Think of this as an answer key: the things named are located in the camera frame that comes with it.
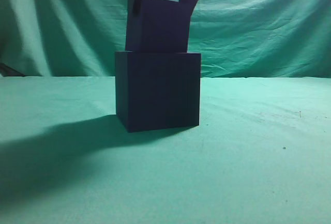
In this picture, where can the dark cube groove box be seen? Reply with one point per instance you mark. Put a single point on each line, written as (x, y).
(157, 90)

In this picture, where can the green backdrop cloth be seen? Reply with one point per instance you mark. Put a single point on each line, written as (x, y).
(237, 38)

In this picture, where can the purple cube block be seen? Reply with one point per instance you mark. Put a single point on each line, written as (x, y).
(162, 26)

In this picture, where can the green table cloth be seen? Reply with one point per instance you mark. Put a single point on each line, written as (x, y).
(261, 154)

